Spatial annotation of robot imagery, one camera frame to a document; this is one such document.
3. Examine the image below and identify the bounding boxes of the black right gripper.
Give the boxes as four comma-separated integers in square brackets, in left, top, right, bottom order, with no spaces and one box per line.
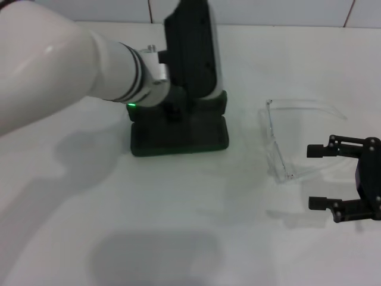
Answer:
[307,134,381,224]

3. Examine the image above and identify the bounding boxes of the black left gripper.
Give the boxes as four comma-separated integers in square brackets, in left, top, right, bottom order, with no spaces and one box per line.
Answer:
[163,91,196,123]

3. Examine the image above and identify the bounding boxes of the green glasses case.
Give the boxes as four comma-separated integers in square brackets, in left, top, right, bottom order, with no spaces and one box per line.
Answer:
[126,89,230,157]

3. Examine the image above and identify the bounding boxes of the clear plastic glasses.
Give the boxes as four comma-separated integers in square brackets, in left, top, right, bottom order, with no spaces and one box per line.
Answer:
[257,98,348,183]

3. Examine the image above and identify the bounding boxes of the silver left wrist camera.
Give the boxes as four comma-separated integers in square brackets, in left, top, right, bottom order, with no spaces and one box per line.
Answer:
[163,0,224,101]

